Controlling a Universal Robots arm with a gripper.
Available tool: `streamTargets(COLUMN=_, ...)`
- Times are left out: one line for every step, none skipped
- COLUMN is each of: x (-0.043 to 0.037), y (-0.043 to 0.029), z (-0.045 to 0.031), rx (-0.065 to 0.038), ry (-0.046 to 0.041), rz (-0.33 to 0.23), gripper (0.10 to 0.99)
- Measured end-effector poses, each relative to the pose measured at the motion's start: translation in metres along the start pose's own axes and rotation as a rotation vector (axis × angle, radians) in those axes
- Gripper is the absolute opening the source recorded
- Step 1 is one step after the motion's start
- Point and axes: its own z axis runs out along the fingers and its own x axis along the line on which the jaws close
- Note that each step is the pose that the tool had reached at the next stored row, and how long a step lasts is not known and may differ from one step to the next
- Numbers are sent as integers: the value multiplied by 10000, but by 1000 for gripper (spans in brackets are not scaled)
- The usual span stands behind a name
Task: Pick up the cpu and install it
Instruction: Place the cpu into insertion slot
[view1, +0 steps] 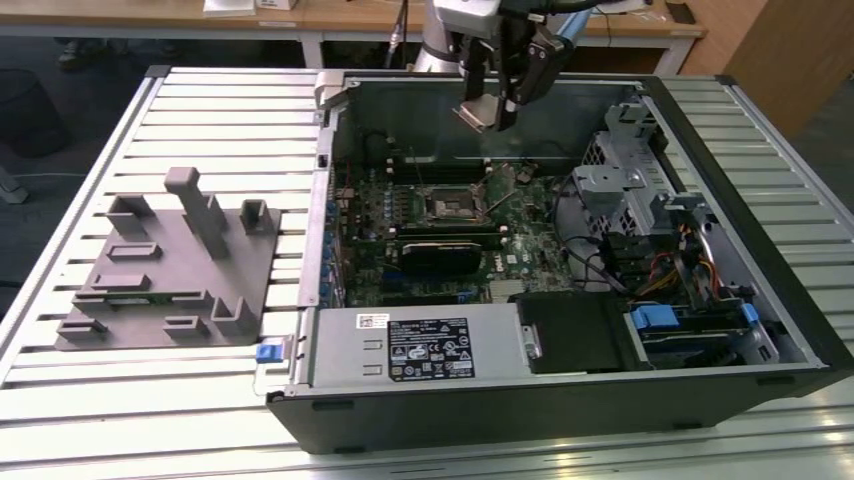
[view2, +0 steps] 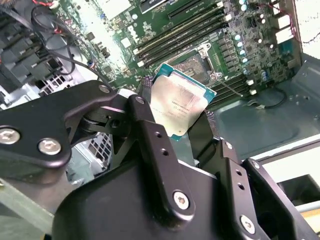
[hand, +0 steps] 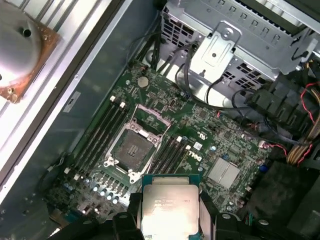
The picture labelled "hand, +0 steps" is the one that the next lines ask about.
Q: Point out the silver chipset heatsink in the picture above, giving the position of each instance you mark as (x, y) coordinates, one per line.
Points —
(223, 172)

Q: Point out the metal socket cover frame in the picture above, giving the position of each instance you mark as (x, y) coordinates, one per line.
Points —
(155, 113)

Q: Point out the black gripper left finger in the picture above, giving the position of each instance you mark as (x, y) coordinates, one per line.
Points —
(125, 227)

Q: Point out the black open PC case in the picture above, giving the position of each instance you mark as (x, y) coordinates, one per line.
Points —
(100, 75)

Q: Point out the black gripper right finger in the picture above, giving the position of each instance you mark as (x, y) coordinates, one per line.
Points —
(225, 228)

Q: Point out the CPU socket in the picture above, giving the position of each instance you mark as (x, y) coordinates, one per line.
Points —
(131, 148)

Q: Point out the silver metal drive cage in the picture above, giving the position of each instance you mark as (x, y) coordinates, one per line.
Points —
(250, 32)

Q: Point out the silver CPU chip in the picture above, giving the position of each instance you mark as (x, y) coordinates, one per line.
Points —
(170, 200)

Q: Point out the metal locking lever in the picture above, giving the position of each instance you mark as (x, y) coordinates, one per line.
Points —
(167, 130)

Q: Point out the black plastic holder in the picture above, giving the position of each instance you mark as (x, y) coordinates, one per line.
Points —
(270, 100)

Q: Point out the black plastic shroud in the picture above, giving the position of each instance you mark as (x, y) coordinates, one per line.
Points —
(280, 195)

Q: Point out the white wall sticker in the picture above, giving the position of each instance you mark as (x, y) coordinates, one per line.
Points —
(71, 102)

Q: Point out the coin cell battery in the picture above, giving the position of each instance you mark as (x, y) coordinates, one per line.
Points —
(143, 82)

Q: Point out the green motherboard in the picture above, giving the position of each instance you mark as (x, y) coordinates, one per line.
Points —
(225, 130)

